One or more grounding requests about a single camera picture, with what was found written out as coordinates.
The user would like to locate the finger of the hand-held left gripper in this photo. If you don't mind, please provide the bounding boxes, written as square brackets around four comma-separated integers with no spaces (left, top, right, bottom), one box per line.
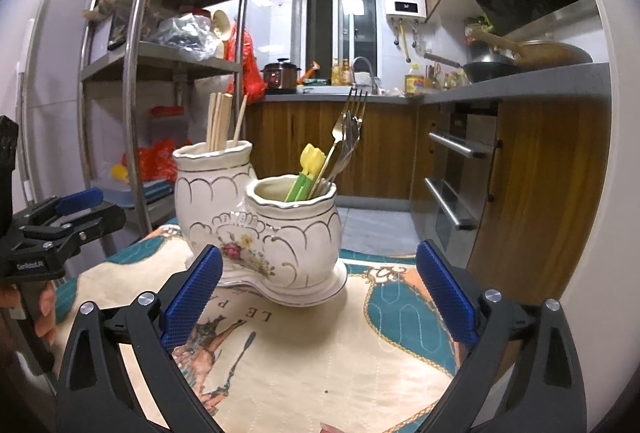
[11,187,105,227]
[9,202,127,260]

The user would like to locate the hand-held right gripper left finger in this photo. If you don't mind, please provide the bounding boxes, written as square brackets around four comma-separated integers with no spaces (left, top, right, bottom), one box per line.
[56,244,224,433]

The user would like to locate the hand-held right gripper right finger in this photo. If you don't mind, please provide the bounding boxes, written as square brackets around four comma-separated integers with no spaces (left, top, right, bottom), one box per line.
[415,239,588,433]

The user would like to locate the white ceramic utensil holder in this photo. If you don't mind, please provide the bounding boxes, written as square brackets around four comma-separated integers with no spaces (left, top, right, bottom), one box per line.
[172,140,348,309]

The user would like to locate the metal fork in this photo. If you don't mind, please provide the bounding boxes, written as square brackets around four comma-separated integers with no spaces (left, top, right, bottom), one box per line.
[307,110,352,199]
[320,87,369,186]

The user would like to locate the person's left hand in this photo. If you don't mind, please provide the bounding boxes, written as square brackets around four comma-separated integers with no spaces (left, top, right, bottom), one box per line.
[34,284,58,349]

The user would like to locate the blue storage box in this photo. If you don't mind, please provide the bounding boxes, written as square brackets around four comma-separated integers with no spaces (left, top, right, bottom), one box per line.
[92,178,176,209]

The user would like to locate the crumpled red bag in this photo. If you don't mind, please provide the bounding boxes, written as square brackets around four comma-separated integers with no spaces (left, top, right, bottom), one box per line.
[135,138,178,184]

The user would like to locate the red-lidded plastic container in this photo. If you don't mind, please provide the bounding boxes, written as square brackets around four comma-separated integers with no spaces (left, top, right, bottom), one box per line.
[150,106,186,149]

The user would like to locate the printed tablecloth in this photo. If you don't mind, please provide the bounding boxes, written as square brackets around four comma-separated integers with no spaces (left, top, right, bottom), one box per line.
[50,223,466,433]

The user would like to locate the built-in oven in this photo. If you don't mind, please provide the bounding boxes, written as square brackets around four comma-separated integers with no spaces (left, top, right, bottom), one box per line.
[425,103,501,254]

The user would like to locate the wooden kitchen cabinets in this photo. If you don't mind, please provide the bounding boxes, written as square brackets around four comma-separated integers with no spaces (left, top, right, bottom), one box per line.
[247,100,613,309]

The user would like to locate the white refrigerator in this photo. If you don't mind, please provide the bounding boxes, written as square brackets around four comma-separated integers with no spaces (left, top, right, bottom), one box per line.
[0,0,108,264]

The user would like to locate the metal shelf rack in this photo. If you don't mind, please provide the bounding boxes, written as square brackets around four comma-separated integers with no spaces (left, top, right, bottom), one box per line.
[77,0,251,259]

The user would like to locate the clear plastic bag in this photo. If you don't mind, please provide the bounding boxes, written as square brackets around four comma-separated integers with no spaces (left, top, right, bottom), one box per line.
[147,16,223,61]

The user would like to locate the red plastic bag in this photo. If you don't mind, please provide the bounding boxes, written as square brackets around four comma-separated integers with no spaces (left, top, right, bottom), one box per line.
[227,26,268,103]

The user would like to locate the yellow oil bottle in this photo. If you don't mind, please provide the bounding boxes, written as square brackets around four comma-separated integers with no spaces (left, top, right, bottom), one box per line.
[404,63,425,95]

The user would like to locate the beige wooden ladle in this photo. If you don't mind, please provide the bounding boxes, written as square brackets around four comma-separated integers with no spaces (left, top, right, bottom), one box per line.
[210,10,233,59]

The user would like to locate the black wok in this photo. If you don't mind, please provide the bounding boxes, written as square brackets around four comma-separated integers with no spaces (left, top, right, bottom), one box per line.
[425,50,521,84]

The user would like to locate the dark rice cooker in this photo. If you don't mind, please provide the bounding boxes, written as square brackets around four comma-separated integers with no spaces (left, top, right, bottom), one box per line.
[262,58,302,94]

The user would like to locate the metal kitchen faucet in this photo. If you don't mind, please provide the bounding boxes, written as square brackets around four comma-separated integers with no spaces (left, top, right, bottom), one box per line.
[351,56,379,95]

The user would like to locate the golden frying pan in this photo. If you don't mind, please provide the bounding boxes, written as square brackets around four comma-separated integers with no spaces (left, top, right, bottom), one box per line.
[467,28,593,66]

